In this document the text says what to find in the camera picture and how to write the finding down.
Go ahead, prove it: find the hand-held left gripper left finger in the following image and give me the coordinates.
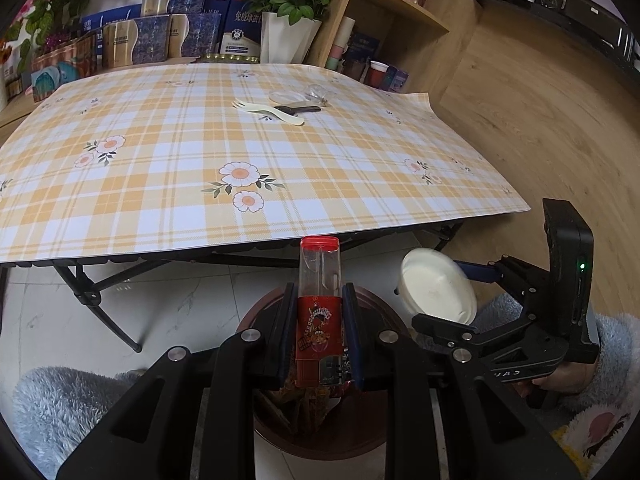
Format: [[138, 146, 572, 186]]
[[56, 282, 297, 480]]

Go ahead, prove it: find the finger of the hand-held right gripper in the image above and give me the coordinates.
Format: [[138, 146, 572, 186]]
[[410, 310, 540, 357], [452, 255, 549, 292]]

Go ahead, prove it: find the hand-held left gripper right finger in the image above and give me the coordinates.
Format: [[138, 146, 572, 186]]
[[342, 282, 583, 480]]

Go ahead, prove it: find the red capped clear container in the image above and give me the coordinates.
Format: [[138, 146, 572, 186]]
[[294, 235, 351, 388]]

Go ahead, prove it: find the white round cup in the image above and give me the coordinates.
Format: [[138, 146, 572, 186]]
[[395, 247, 478, 325]]

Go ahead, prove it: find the maroon plastic bin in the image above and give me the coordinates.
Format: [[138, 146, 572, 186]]
[[239, 285, 441, 461]]

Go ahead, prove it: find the person's right forearm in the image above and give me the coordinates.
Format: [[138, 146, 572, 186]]
[[550, 312, 636, 480]]

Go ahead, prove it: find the person's right hand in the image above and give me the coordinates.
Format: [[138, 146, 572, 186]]
[[532, 360, 597, 394]]

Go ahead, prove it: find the person's right leg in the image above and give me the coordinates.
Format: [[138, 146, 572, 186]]
[[472, 292, 528, 333]]

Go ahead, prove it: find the person's leg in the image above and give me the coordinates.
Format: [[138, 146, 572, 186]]
[[11, 366, 151, 480], [472, 292, 528, 333]]

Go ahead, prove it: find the yellow plaid floral tablecloth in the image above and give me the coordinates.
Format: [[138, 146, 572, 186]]
[[0, 60, 533, 265]]

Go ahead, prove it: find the black folding table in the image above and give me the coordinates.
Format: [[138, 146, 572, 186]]
[[0, 220, 466, 353]]

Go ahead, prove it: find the small purple box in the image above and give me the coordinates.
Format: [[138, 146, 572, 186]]
[[385, 66, 410, 93]]

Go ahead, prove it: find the wooden shelf unit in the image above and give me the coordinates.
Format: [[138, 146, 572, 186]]
[[0, 0, 486, 111]]

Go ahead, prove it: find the red cup white rim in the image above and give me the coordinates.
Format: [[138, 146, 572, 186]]
[[367, 60, 390, 87]]

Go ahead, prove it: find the person's left leg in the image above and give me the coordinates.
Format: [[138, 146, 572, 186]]
[[11, 366, 151, 480]]

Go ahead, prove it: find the dark blue gift box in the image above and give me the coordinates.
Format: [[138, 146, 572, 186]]
[[345, 30, 381, 78]]

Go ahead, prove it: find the black stone counter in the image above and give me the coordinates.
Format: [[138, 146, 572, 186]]
[[472, 0, 640, 73]]

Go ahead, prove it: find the stack of pastel paper cups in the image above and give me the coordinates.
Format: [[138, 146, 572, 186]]
[[325, 16, 357, 73]]

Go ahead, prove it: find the red rose plant white pot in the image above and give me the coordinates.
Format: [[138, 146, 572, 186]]
[[234, 0, 338, 65]]

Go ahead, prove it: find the blue white shield box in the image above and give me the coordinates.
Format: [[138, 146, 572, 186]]
[[220, 0, 263, 58]]

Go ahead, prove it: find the printed wavy planter box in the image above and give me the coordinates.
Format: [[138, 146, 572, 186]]
[[30, 42, 98, 103]]

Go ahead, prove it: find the blue flat box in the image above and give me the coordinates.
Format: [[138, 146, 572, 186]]
[[80, 4, 143, 31]]

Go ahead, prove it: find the pink blossom plant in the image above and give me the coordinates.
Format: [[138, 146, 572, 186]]
[[0, 0, 136, 61]]

